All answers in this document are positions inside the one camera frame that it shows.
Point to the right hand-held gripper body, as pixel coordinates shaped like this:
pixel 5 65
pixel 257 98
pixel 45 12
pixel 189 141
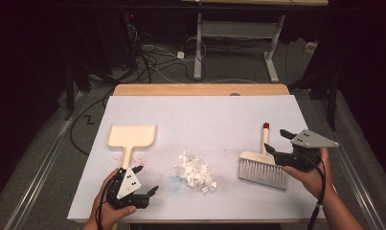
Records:
pixel 312 139

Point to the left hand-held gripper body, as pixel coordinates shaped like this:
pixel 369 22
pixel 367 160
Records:
pixel 128 185

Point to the cream hand brush grey bristles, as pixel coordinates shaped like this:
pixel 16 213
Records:
pixel 262 169

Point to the cream plastic dustpan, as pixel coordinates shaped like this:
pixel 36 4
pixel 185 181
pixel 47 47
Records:
pixel 131 135

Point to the pile of white paper scraps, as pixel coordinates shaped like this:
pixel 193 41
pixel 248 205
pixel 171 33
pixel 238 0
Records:
pixel 195 172

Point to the person's left hand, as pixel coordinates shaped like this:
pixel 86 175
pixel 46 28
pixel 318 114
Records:
pixel 107 215

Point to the person's right hand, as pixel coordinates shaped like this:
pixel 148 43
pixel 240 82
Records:
pixel 312 182

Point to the black metal stand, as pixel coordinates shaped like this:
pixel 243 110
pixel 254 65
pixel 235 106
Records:
pixel 69 92
pixel 332 96

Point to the white board table cover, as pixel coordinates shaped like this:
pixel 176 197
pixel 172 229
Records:
pixel 206 121

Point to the wooden table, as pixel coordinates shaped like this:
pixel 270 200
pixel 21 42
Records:
pixel 197 89

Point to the white power adapter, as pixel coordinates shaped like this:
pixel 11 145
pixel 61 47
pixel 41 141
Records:
pixel 180 55

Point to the white metal table frame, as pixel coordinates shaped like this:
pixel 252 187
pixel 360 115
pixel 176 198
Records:
pixel 238 29

